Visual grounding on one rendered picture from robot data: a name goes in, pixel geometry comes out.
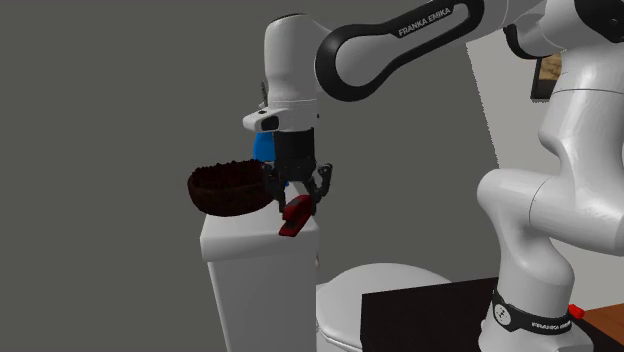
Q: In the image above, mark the red stapler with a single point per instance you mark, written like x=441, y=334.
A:
x=295, y=218

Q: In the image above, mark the dark brown woven basket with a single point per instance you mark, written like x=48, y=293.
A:
x=224, y=187

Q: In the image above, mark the white toilet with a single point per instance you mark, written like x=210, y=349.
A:
x=263, y=273

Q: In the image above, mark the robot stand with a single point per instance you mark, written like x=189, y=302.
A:
x=424, y=317

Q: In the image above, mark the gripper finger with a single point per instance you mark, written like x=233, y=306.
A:
x=276, y=187
x=324, y=178

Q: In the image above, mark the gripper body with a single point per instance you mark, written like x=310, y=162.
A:
x=294, y=151

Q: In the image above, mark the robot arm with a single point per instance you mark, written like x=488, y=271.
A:
x=575, y=146

